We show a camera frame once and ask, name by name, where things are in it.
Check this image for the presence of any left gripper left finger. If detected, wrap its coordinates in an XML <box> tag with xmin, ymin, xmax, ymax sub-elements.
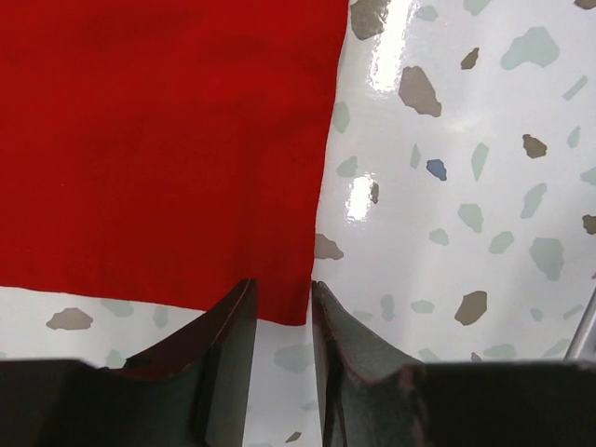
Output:
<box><xmin>1</xmin><ymin>279</ymin><xmax>258</xmax><ymax>446</ymax></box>

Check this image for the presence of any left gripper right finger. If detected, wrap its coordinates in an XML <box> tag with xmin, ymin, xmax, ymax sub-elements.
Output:
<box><xmin>311</xmin><ymin>281</ymin><xmax>595</xmax><ymax>446</ymax></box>

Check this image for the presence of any red t-shirt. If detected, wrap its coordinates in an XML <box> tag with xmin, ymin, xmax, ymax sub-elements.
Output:
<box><xmin>1</xmin><ymin>0</ymin><xmax>348</xmax><ymax>326</ymax></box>

